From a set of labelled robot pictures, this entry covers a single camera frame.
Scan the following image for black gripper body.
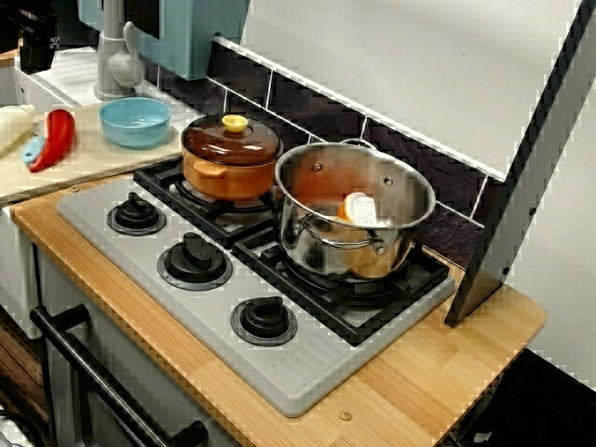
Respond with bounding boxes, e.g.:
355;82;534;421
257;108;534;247
0;0;61;53

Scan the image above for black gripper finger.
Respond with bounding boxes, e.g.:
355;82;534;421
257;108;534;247
18;27;59;76

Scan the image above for red toy pepper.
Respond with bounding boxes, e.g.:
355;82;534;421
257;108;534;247
29;108;76;174

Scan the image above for white toy sink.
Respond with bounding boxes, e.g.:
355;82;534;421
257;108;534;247
0;46;206;122

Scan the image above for grey toy faucet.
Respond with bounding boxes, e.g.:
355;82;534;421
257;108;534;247
94;0;144;102

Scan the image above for light blue bowl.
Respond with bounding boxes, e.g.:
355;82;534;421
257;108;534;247
98;96;172;150

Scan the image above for pale wooden cutting board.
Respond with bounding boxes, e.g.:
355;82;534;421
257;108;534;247
0;100;187;204

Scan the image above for black stove knob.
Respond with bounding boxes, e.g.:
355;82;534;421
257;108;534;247
156;231;234;292
230;295;299;346
105;191;168;237

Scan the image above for brown lid with yellow knob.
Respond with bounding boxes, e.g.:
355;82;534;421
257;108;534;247
180;114;284;167

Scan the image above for orange toy pot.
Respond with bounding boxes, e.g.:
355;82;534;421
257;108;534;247
181;143;280;202

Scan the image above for dark tile backsplash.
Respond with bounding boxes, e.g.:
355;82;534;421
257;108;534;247
143;39;507;271

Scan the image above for white toy kitchen cabinet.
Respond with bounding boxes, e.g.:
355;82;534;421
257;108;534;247
0;204;243;447

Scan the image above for stainless steel pot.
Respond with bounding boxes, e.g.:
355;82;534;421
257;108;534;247
272;138;438;282

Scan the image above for white and orange toy bread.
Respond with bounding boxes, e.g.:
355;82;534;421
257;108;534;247
337;191;378;224

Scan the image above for grey stove top panel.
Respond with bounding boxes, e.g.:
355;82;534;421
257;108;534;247
55;176;457;419

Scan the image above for black burner grate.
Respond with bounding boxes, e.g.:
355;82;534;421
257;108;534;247
132;156;452;348

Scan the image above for dark upright side panel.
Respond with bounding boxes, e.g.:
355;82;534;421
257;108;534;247
444;0;596;330

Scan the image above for blue handled toy knife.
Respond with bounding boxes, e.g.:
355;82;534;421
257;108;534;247
21;134;47;164

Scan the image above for black oven door handle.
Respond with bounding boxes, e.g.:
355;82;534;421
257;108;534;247
29;305;210;447

